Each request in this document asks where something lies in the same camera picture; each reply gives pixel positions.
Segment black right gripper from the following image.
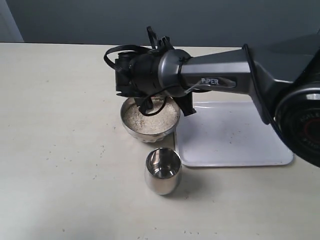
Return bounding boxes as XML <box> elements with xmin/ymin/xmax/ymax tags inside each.
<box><xmin>115</xmin><ymin>51</ymin><xmax>162</xmax><ymax>98</ymax></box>

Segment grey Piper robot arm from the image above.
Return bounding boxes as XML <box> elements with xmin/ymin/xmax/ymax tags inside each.
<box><xmin>109</xmin><ymin>34</ymin><xmax>320</xmax><ymax>166</ymax></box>

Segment steel bowl of rice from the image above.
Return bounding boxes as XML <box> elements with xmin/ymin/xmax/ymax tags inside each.
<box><xmin>120</xmin><ymin>96</ymin><xmax>181</xmax><ymax>143</ymax></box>

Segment steel cup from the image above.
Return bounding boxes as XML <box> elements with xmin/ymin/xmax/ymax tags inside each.
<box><xmin>144</xmin><ymin>147</ymin><xmax>182</xmax><ymax>196</ymax></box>

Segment white rectangular plastic tray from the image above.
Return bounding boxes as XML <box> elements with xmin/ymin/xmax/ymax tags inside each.
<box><xmin>174</xmin><ymin>101</ymin><xmax>294</xmax><ymax>167</ymax></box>

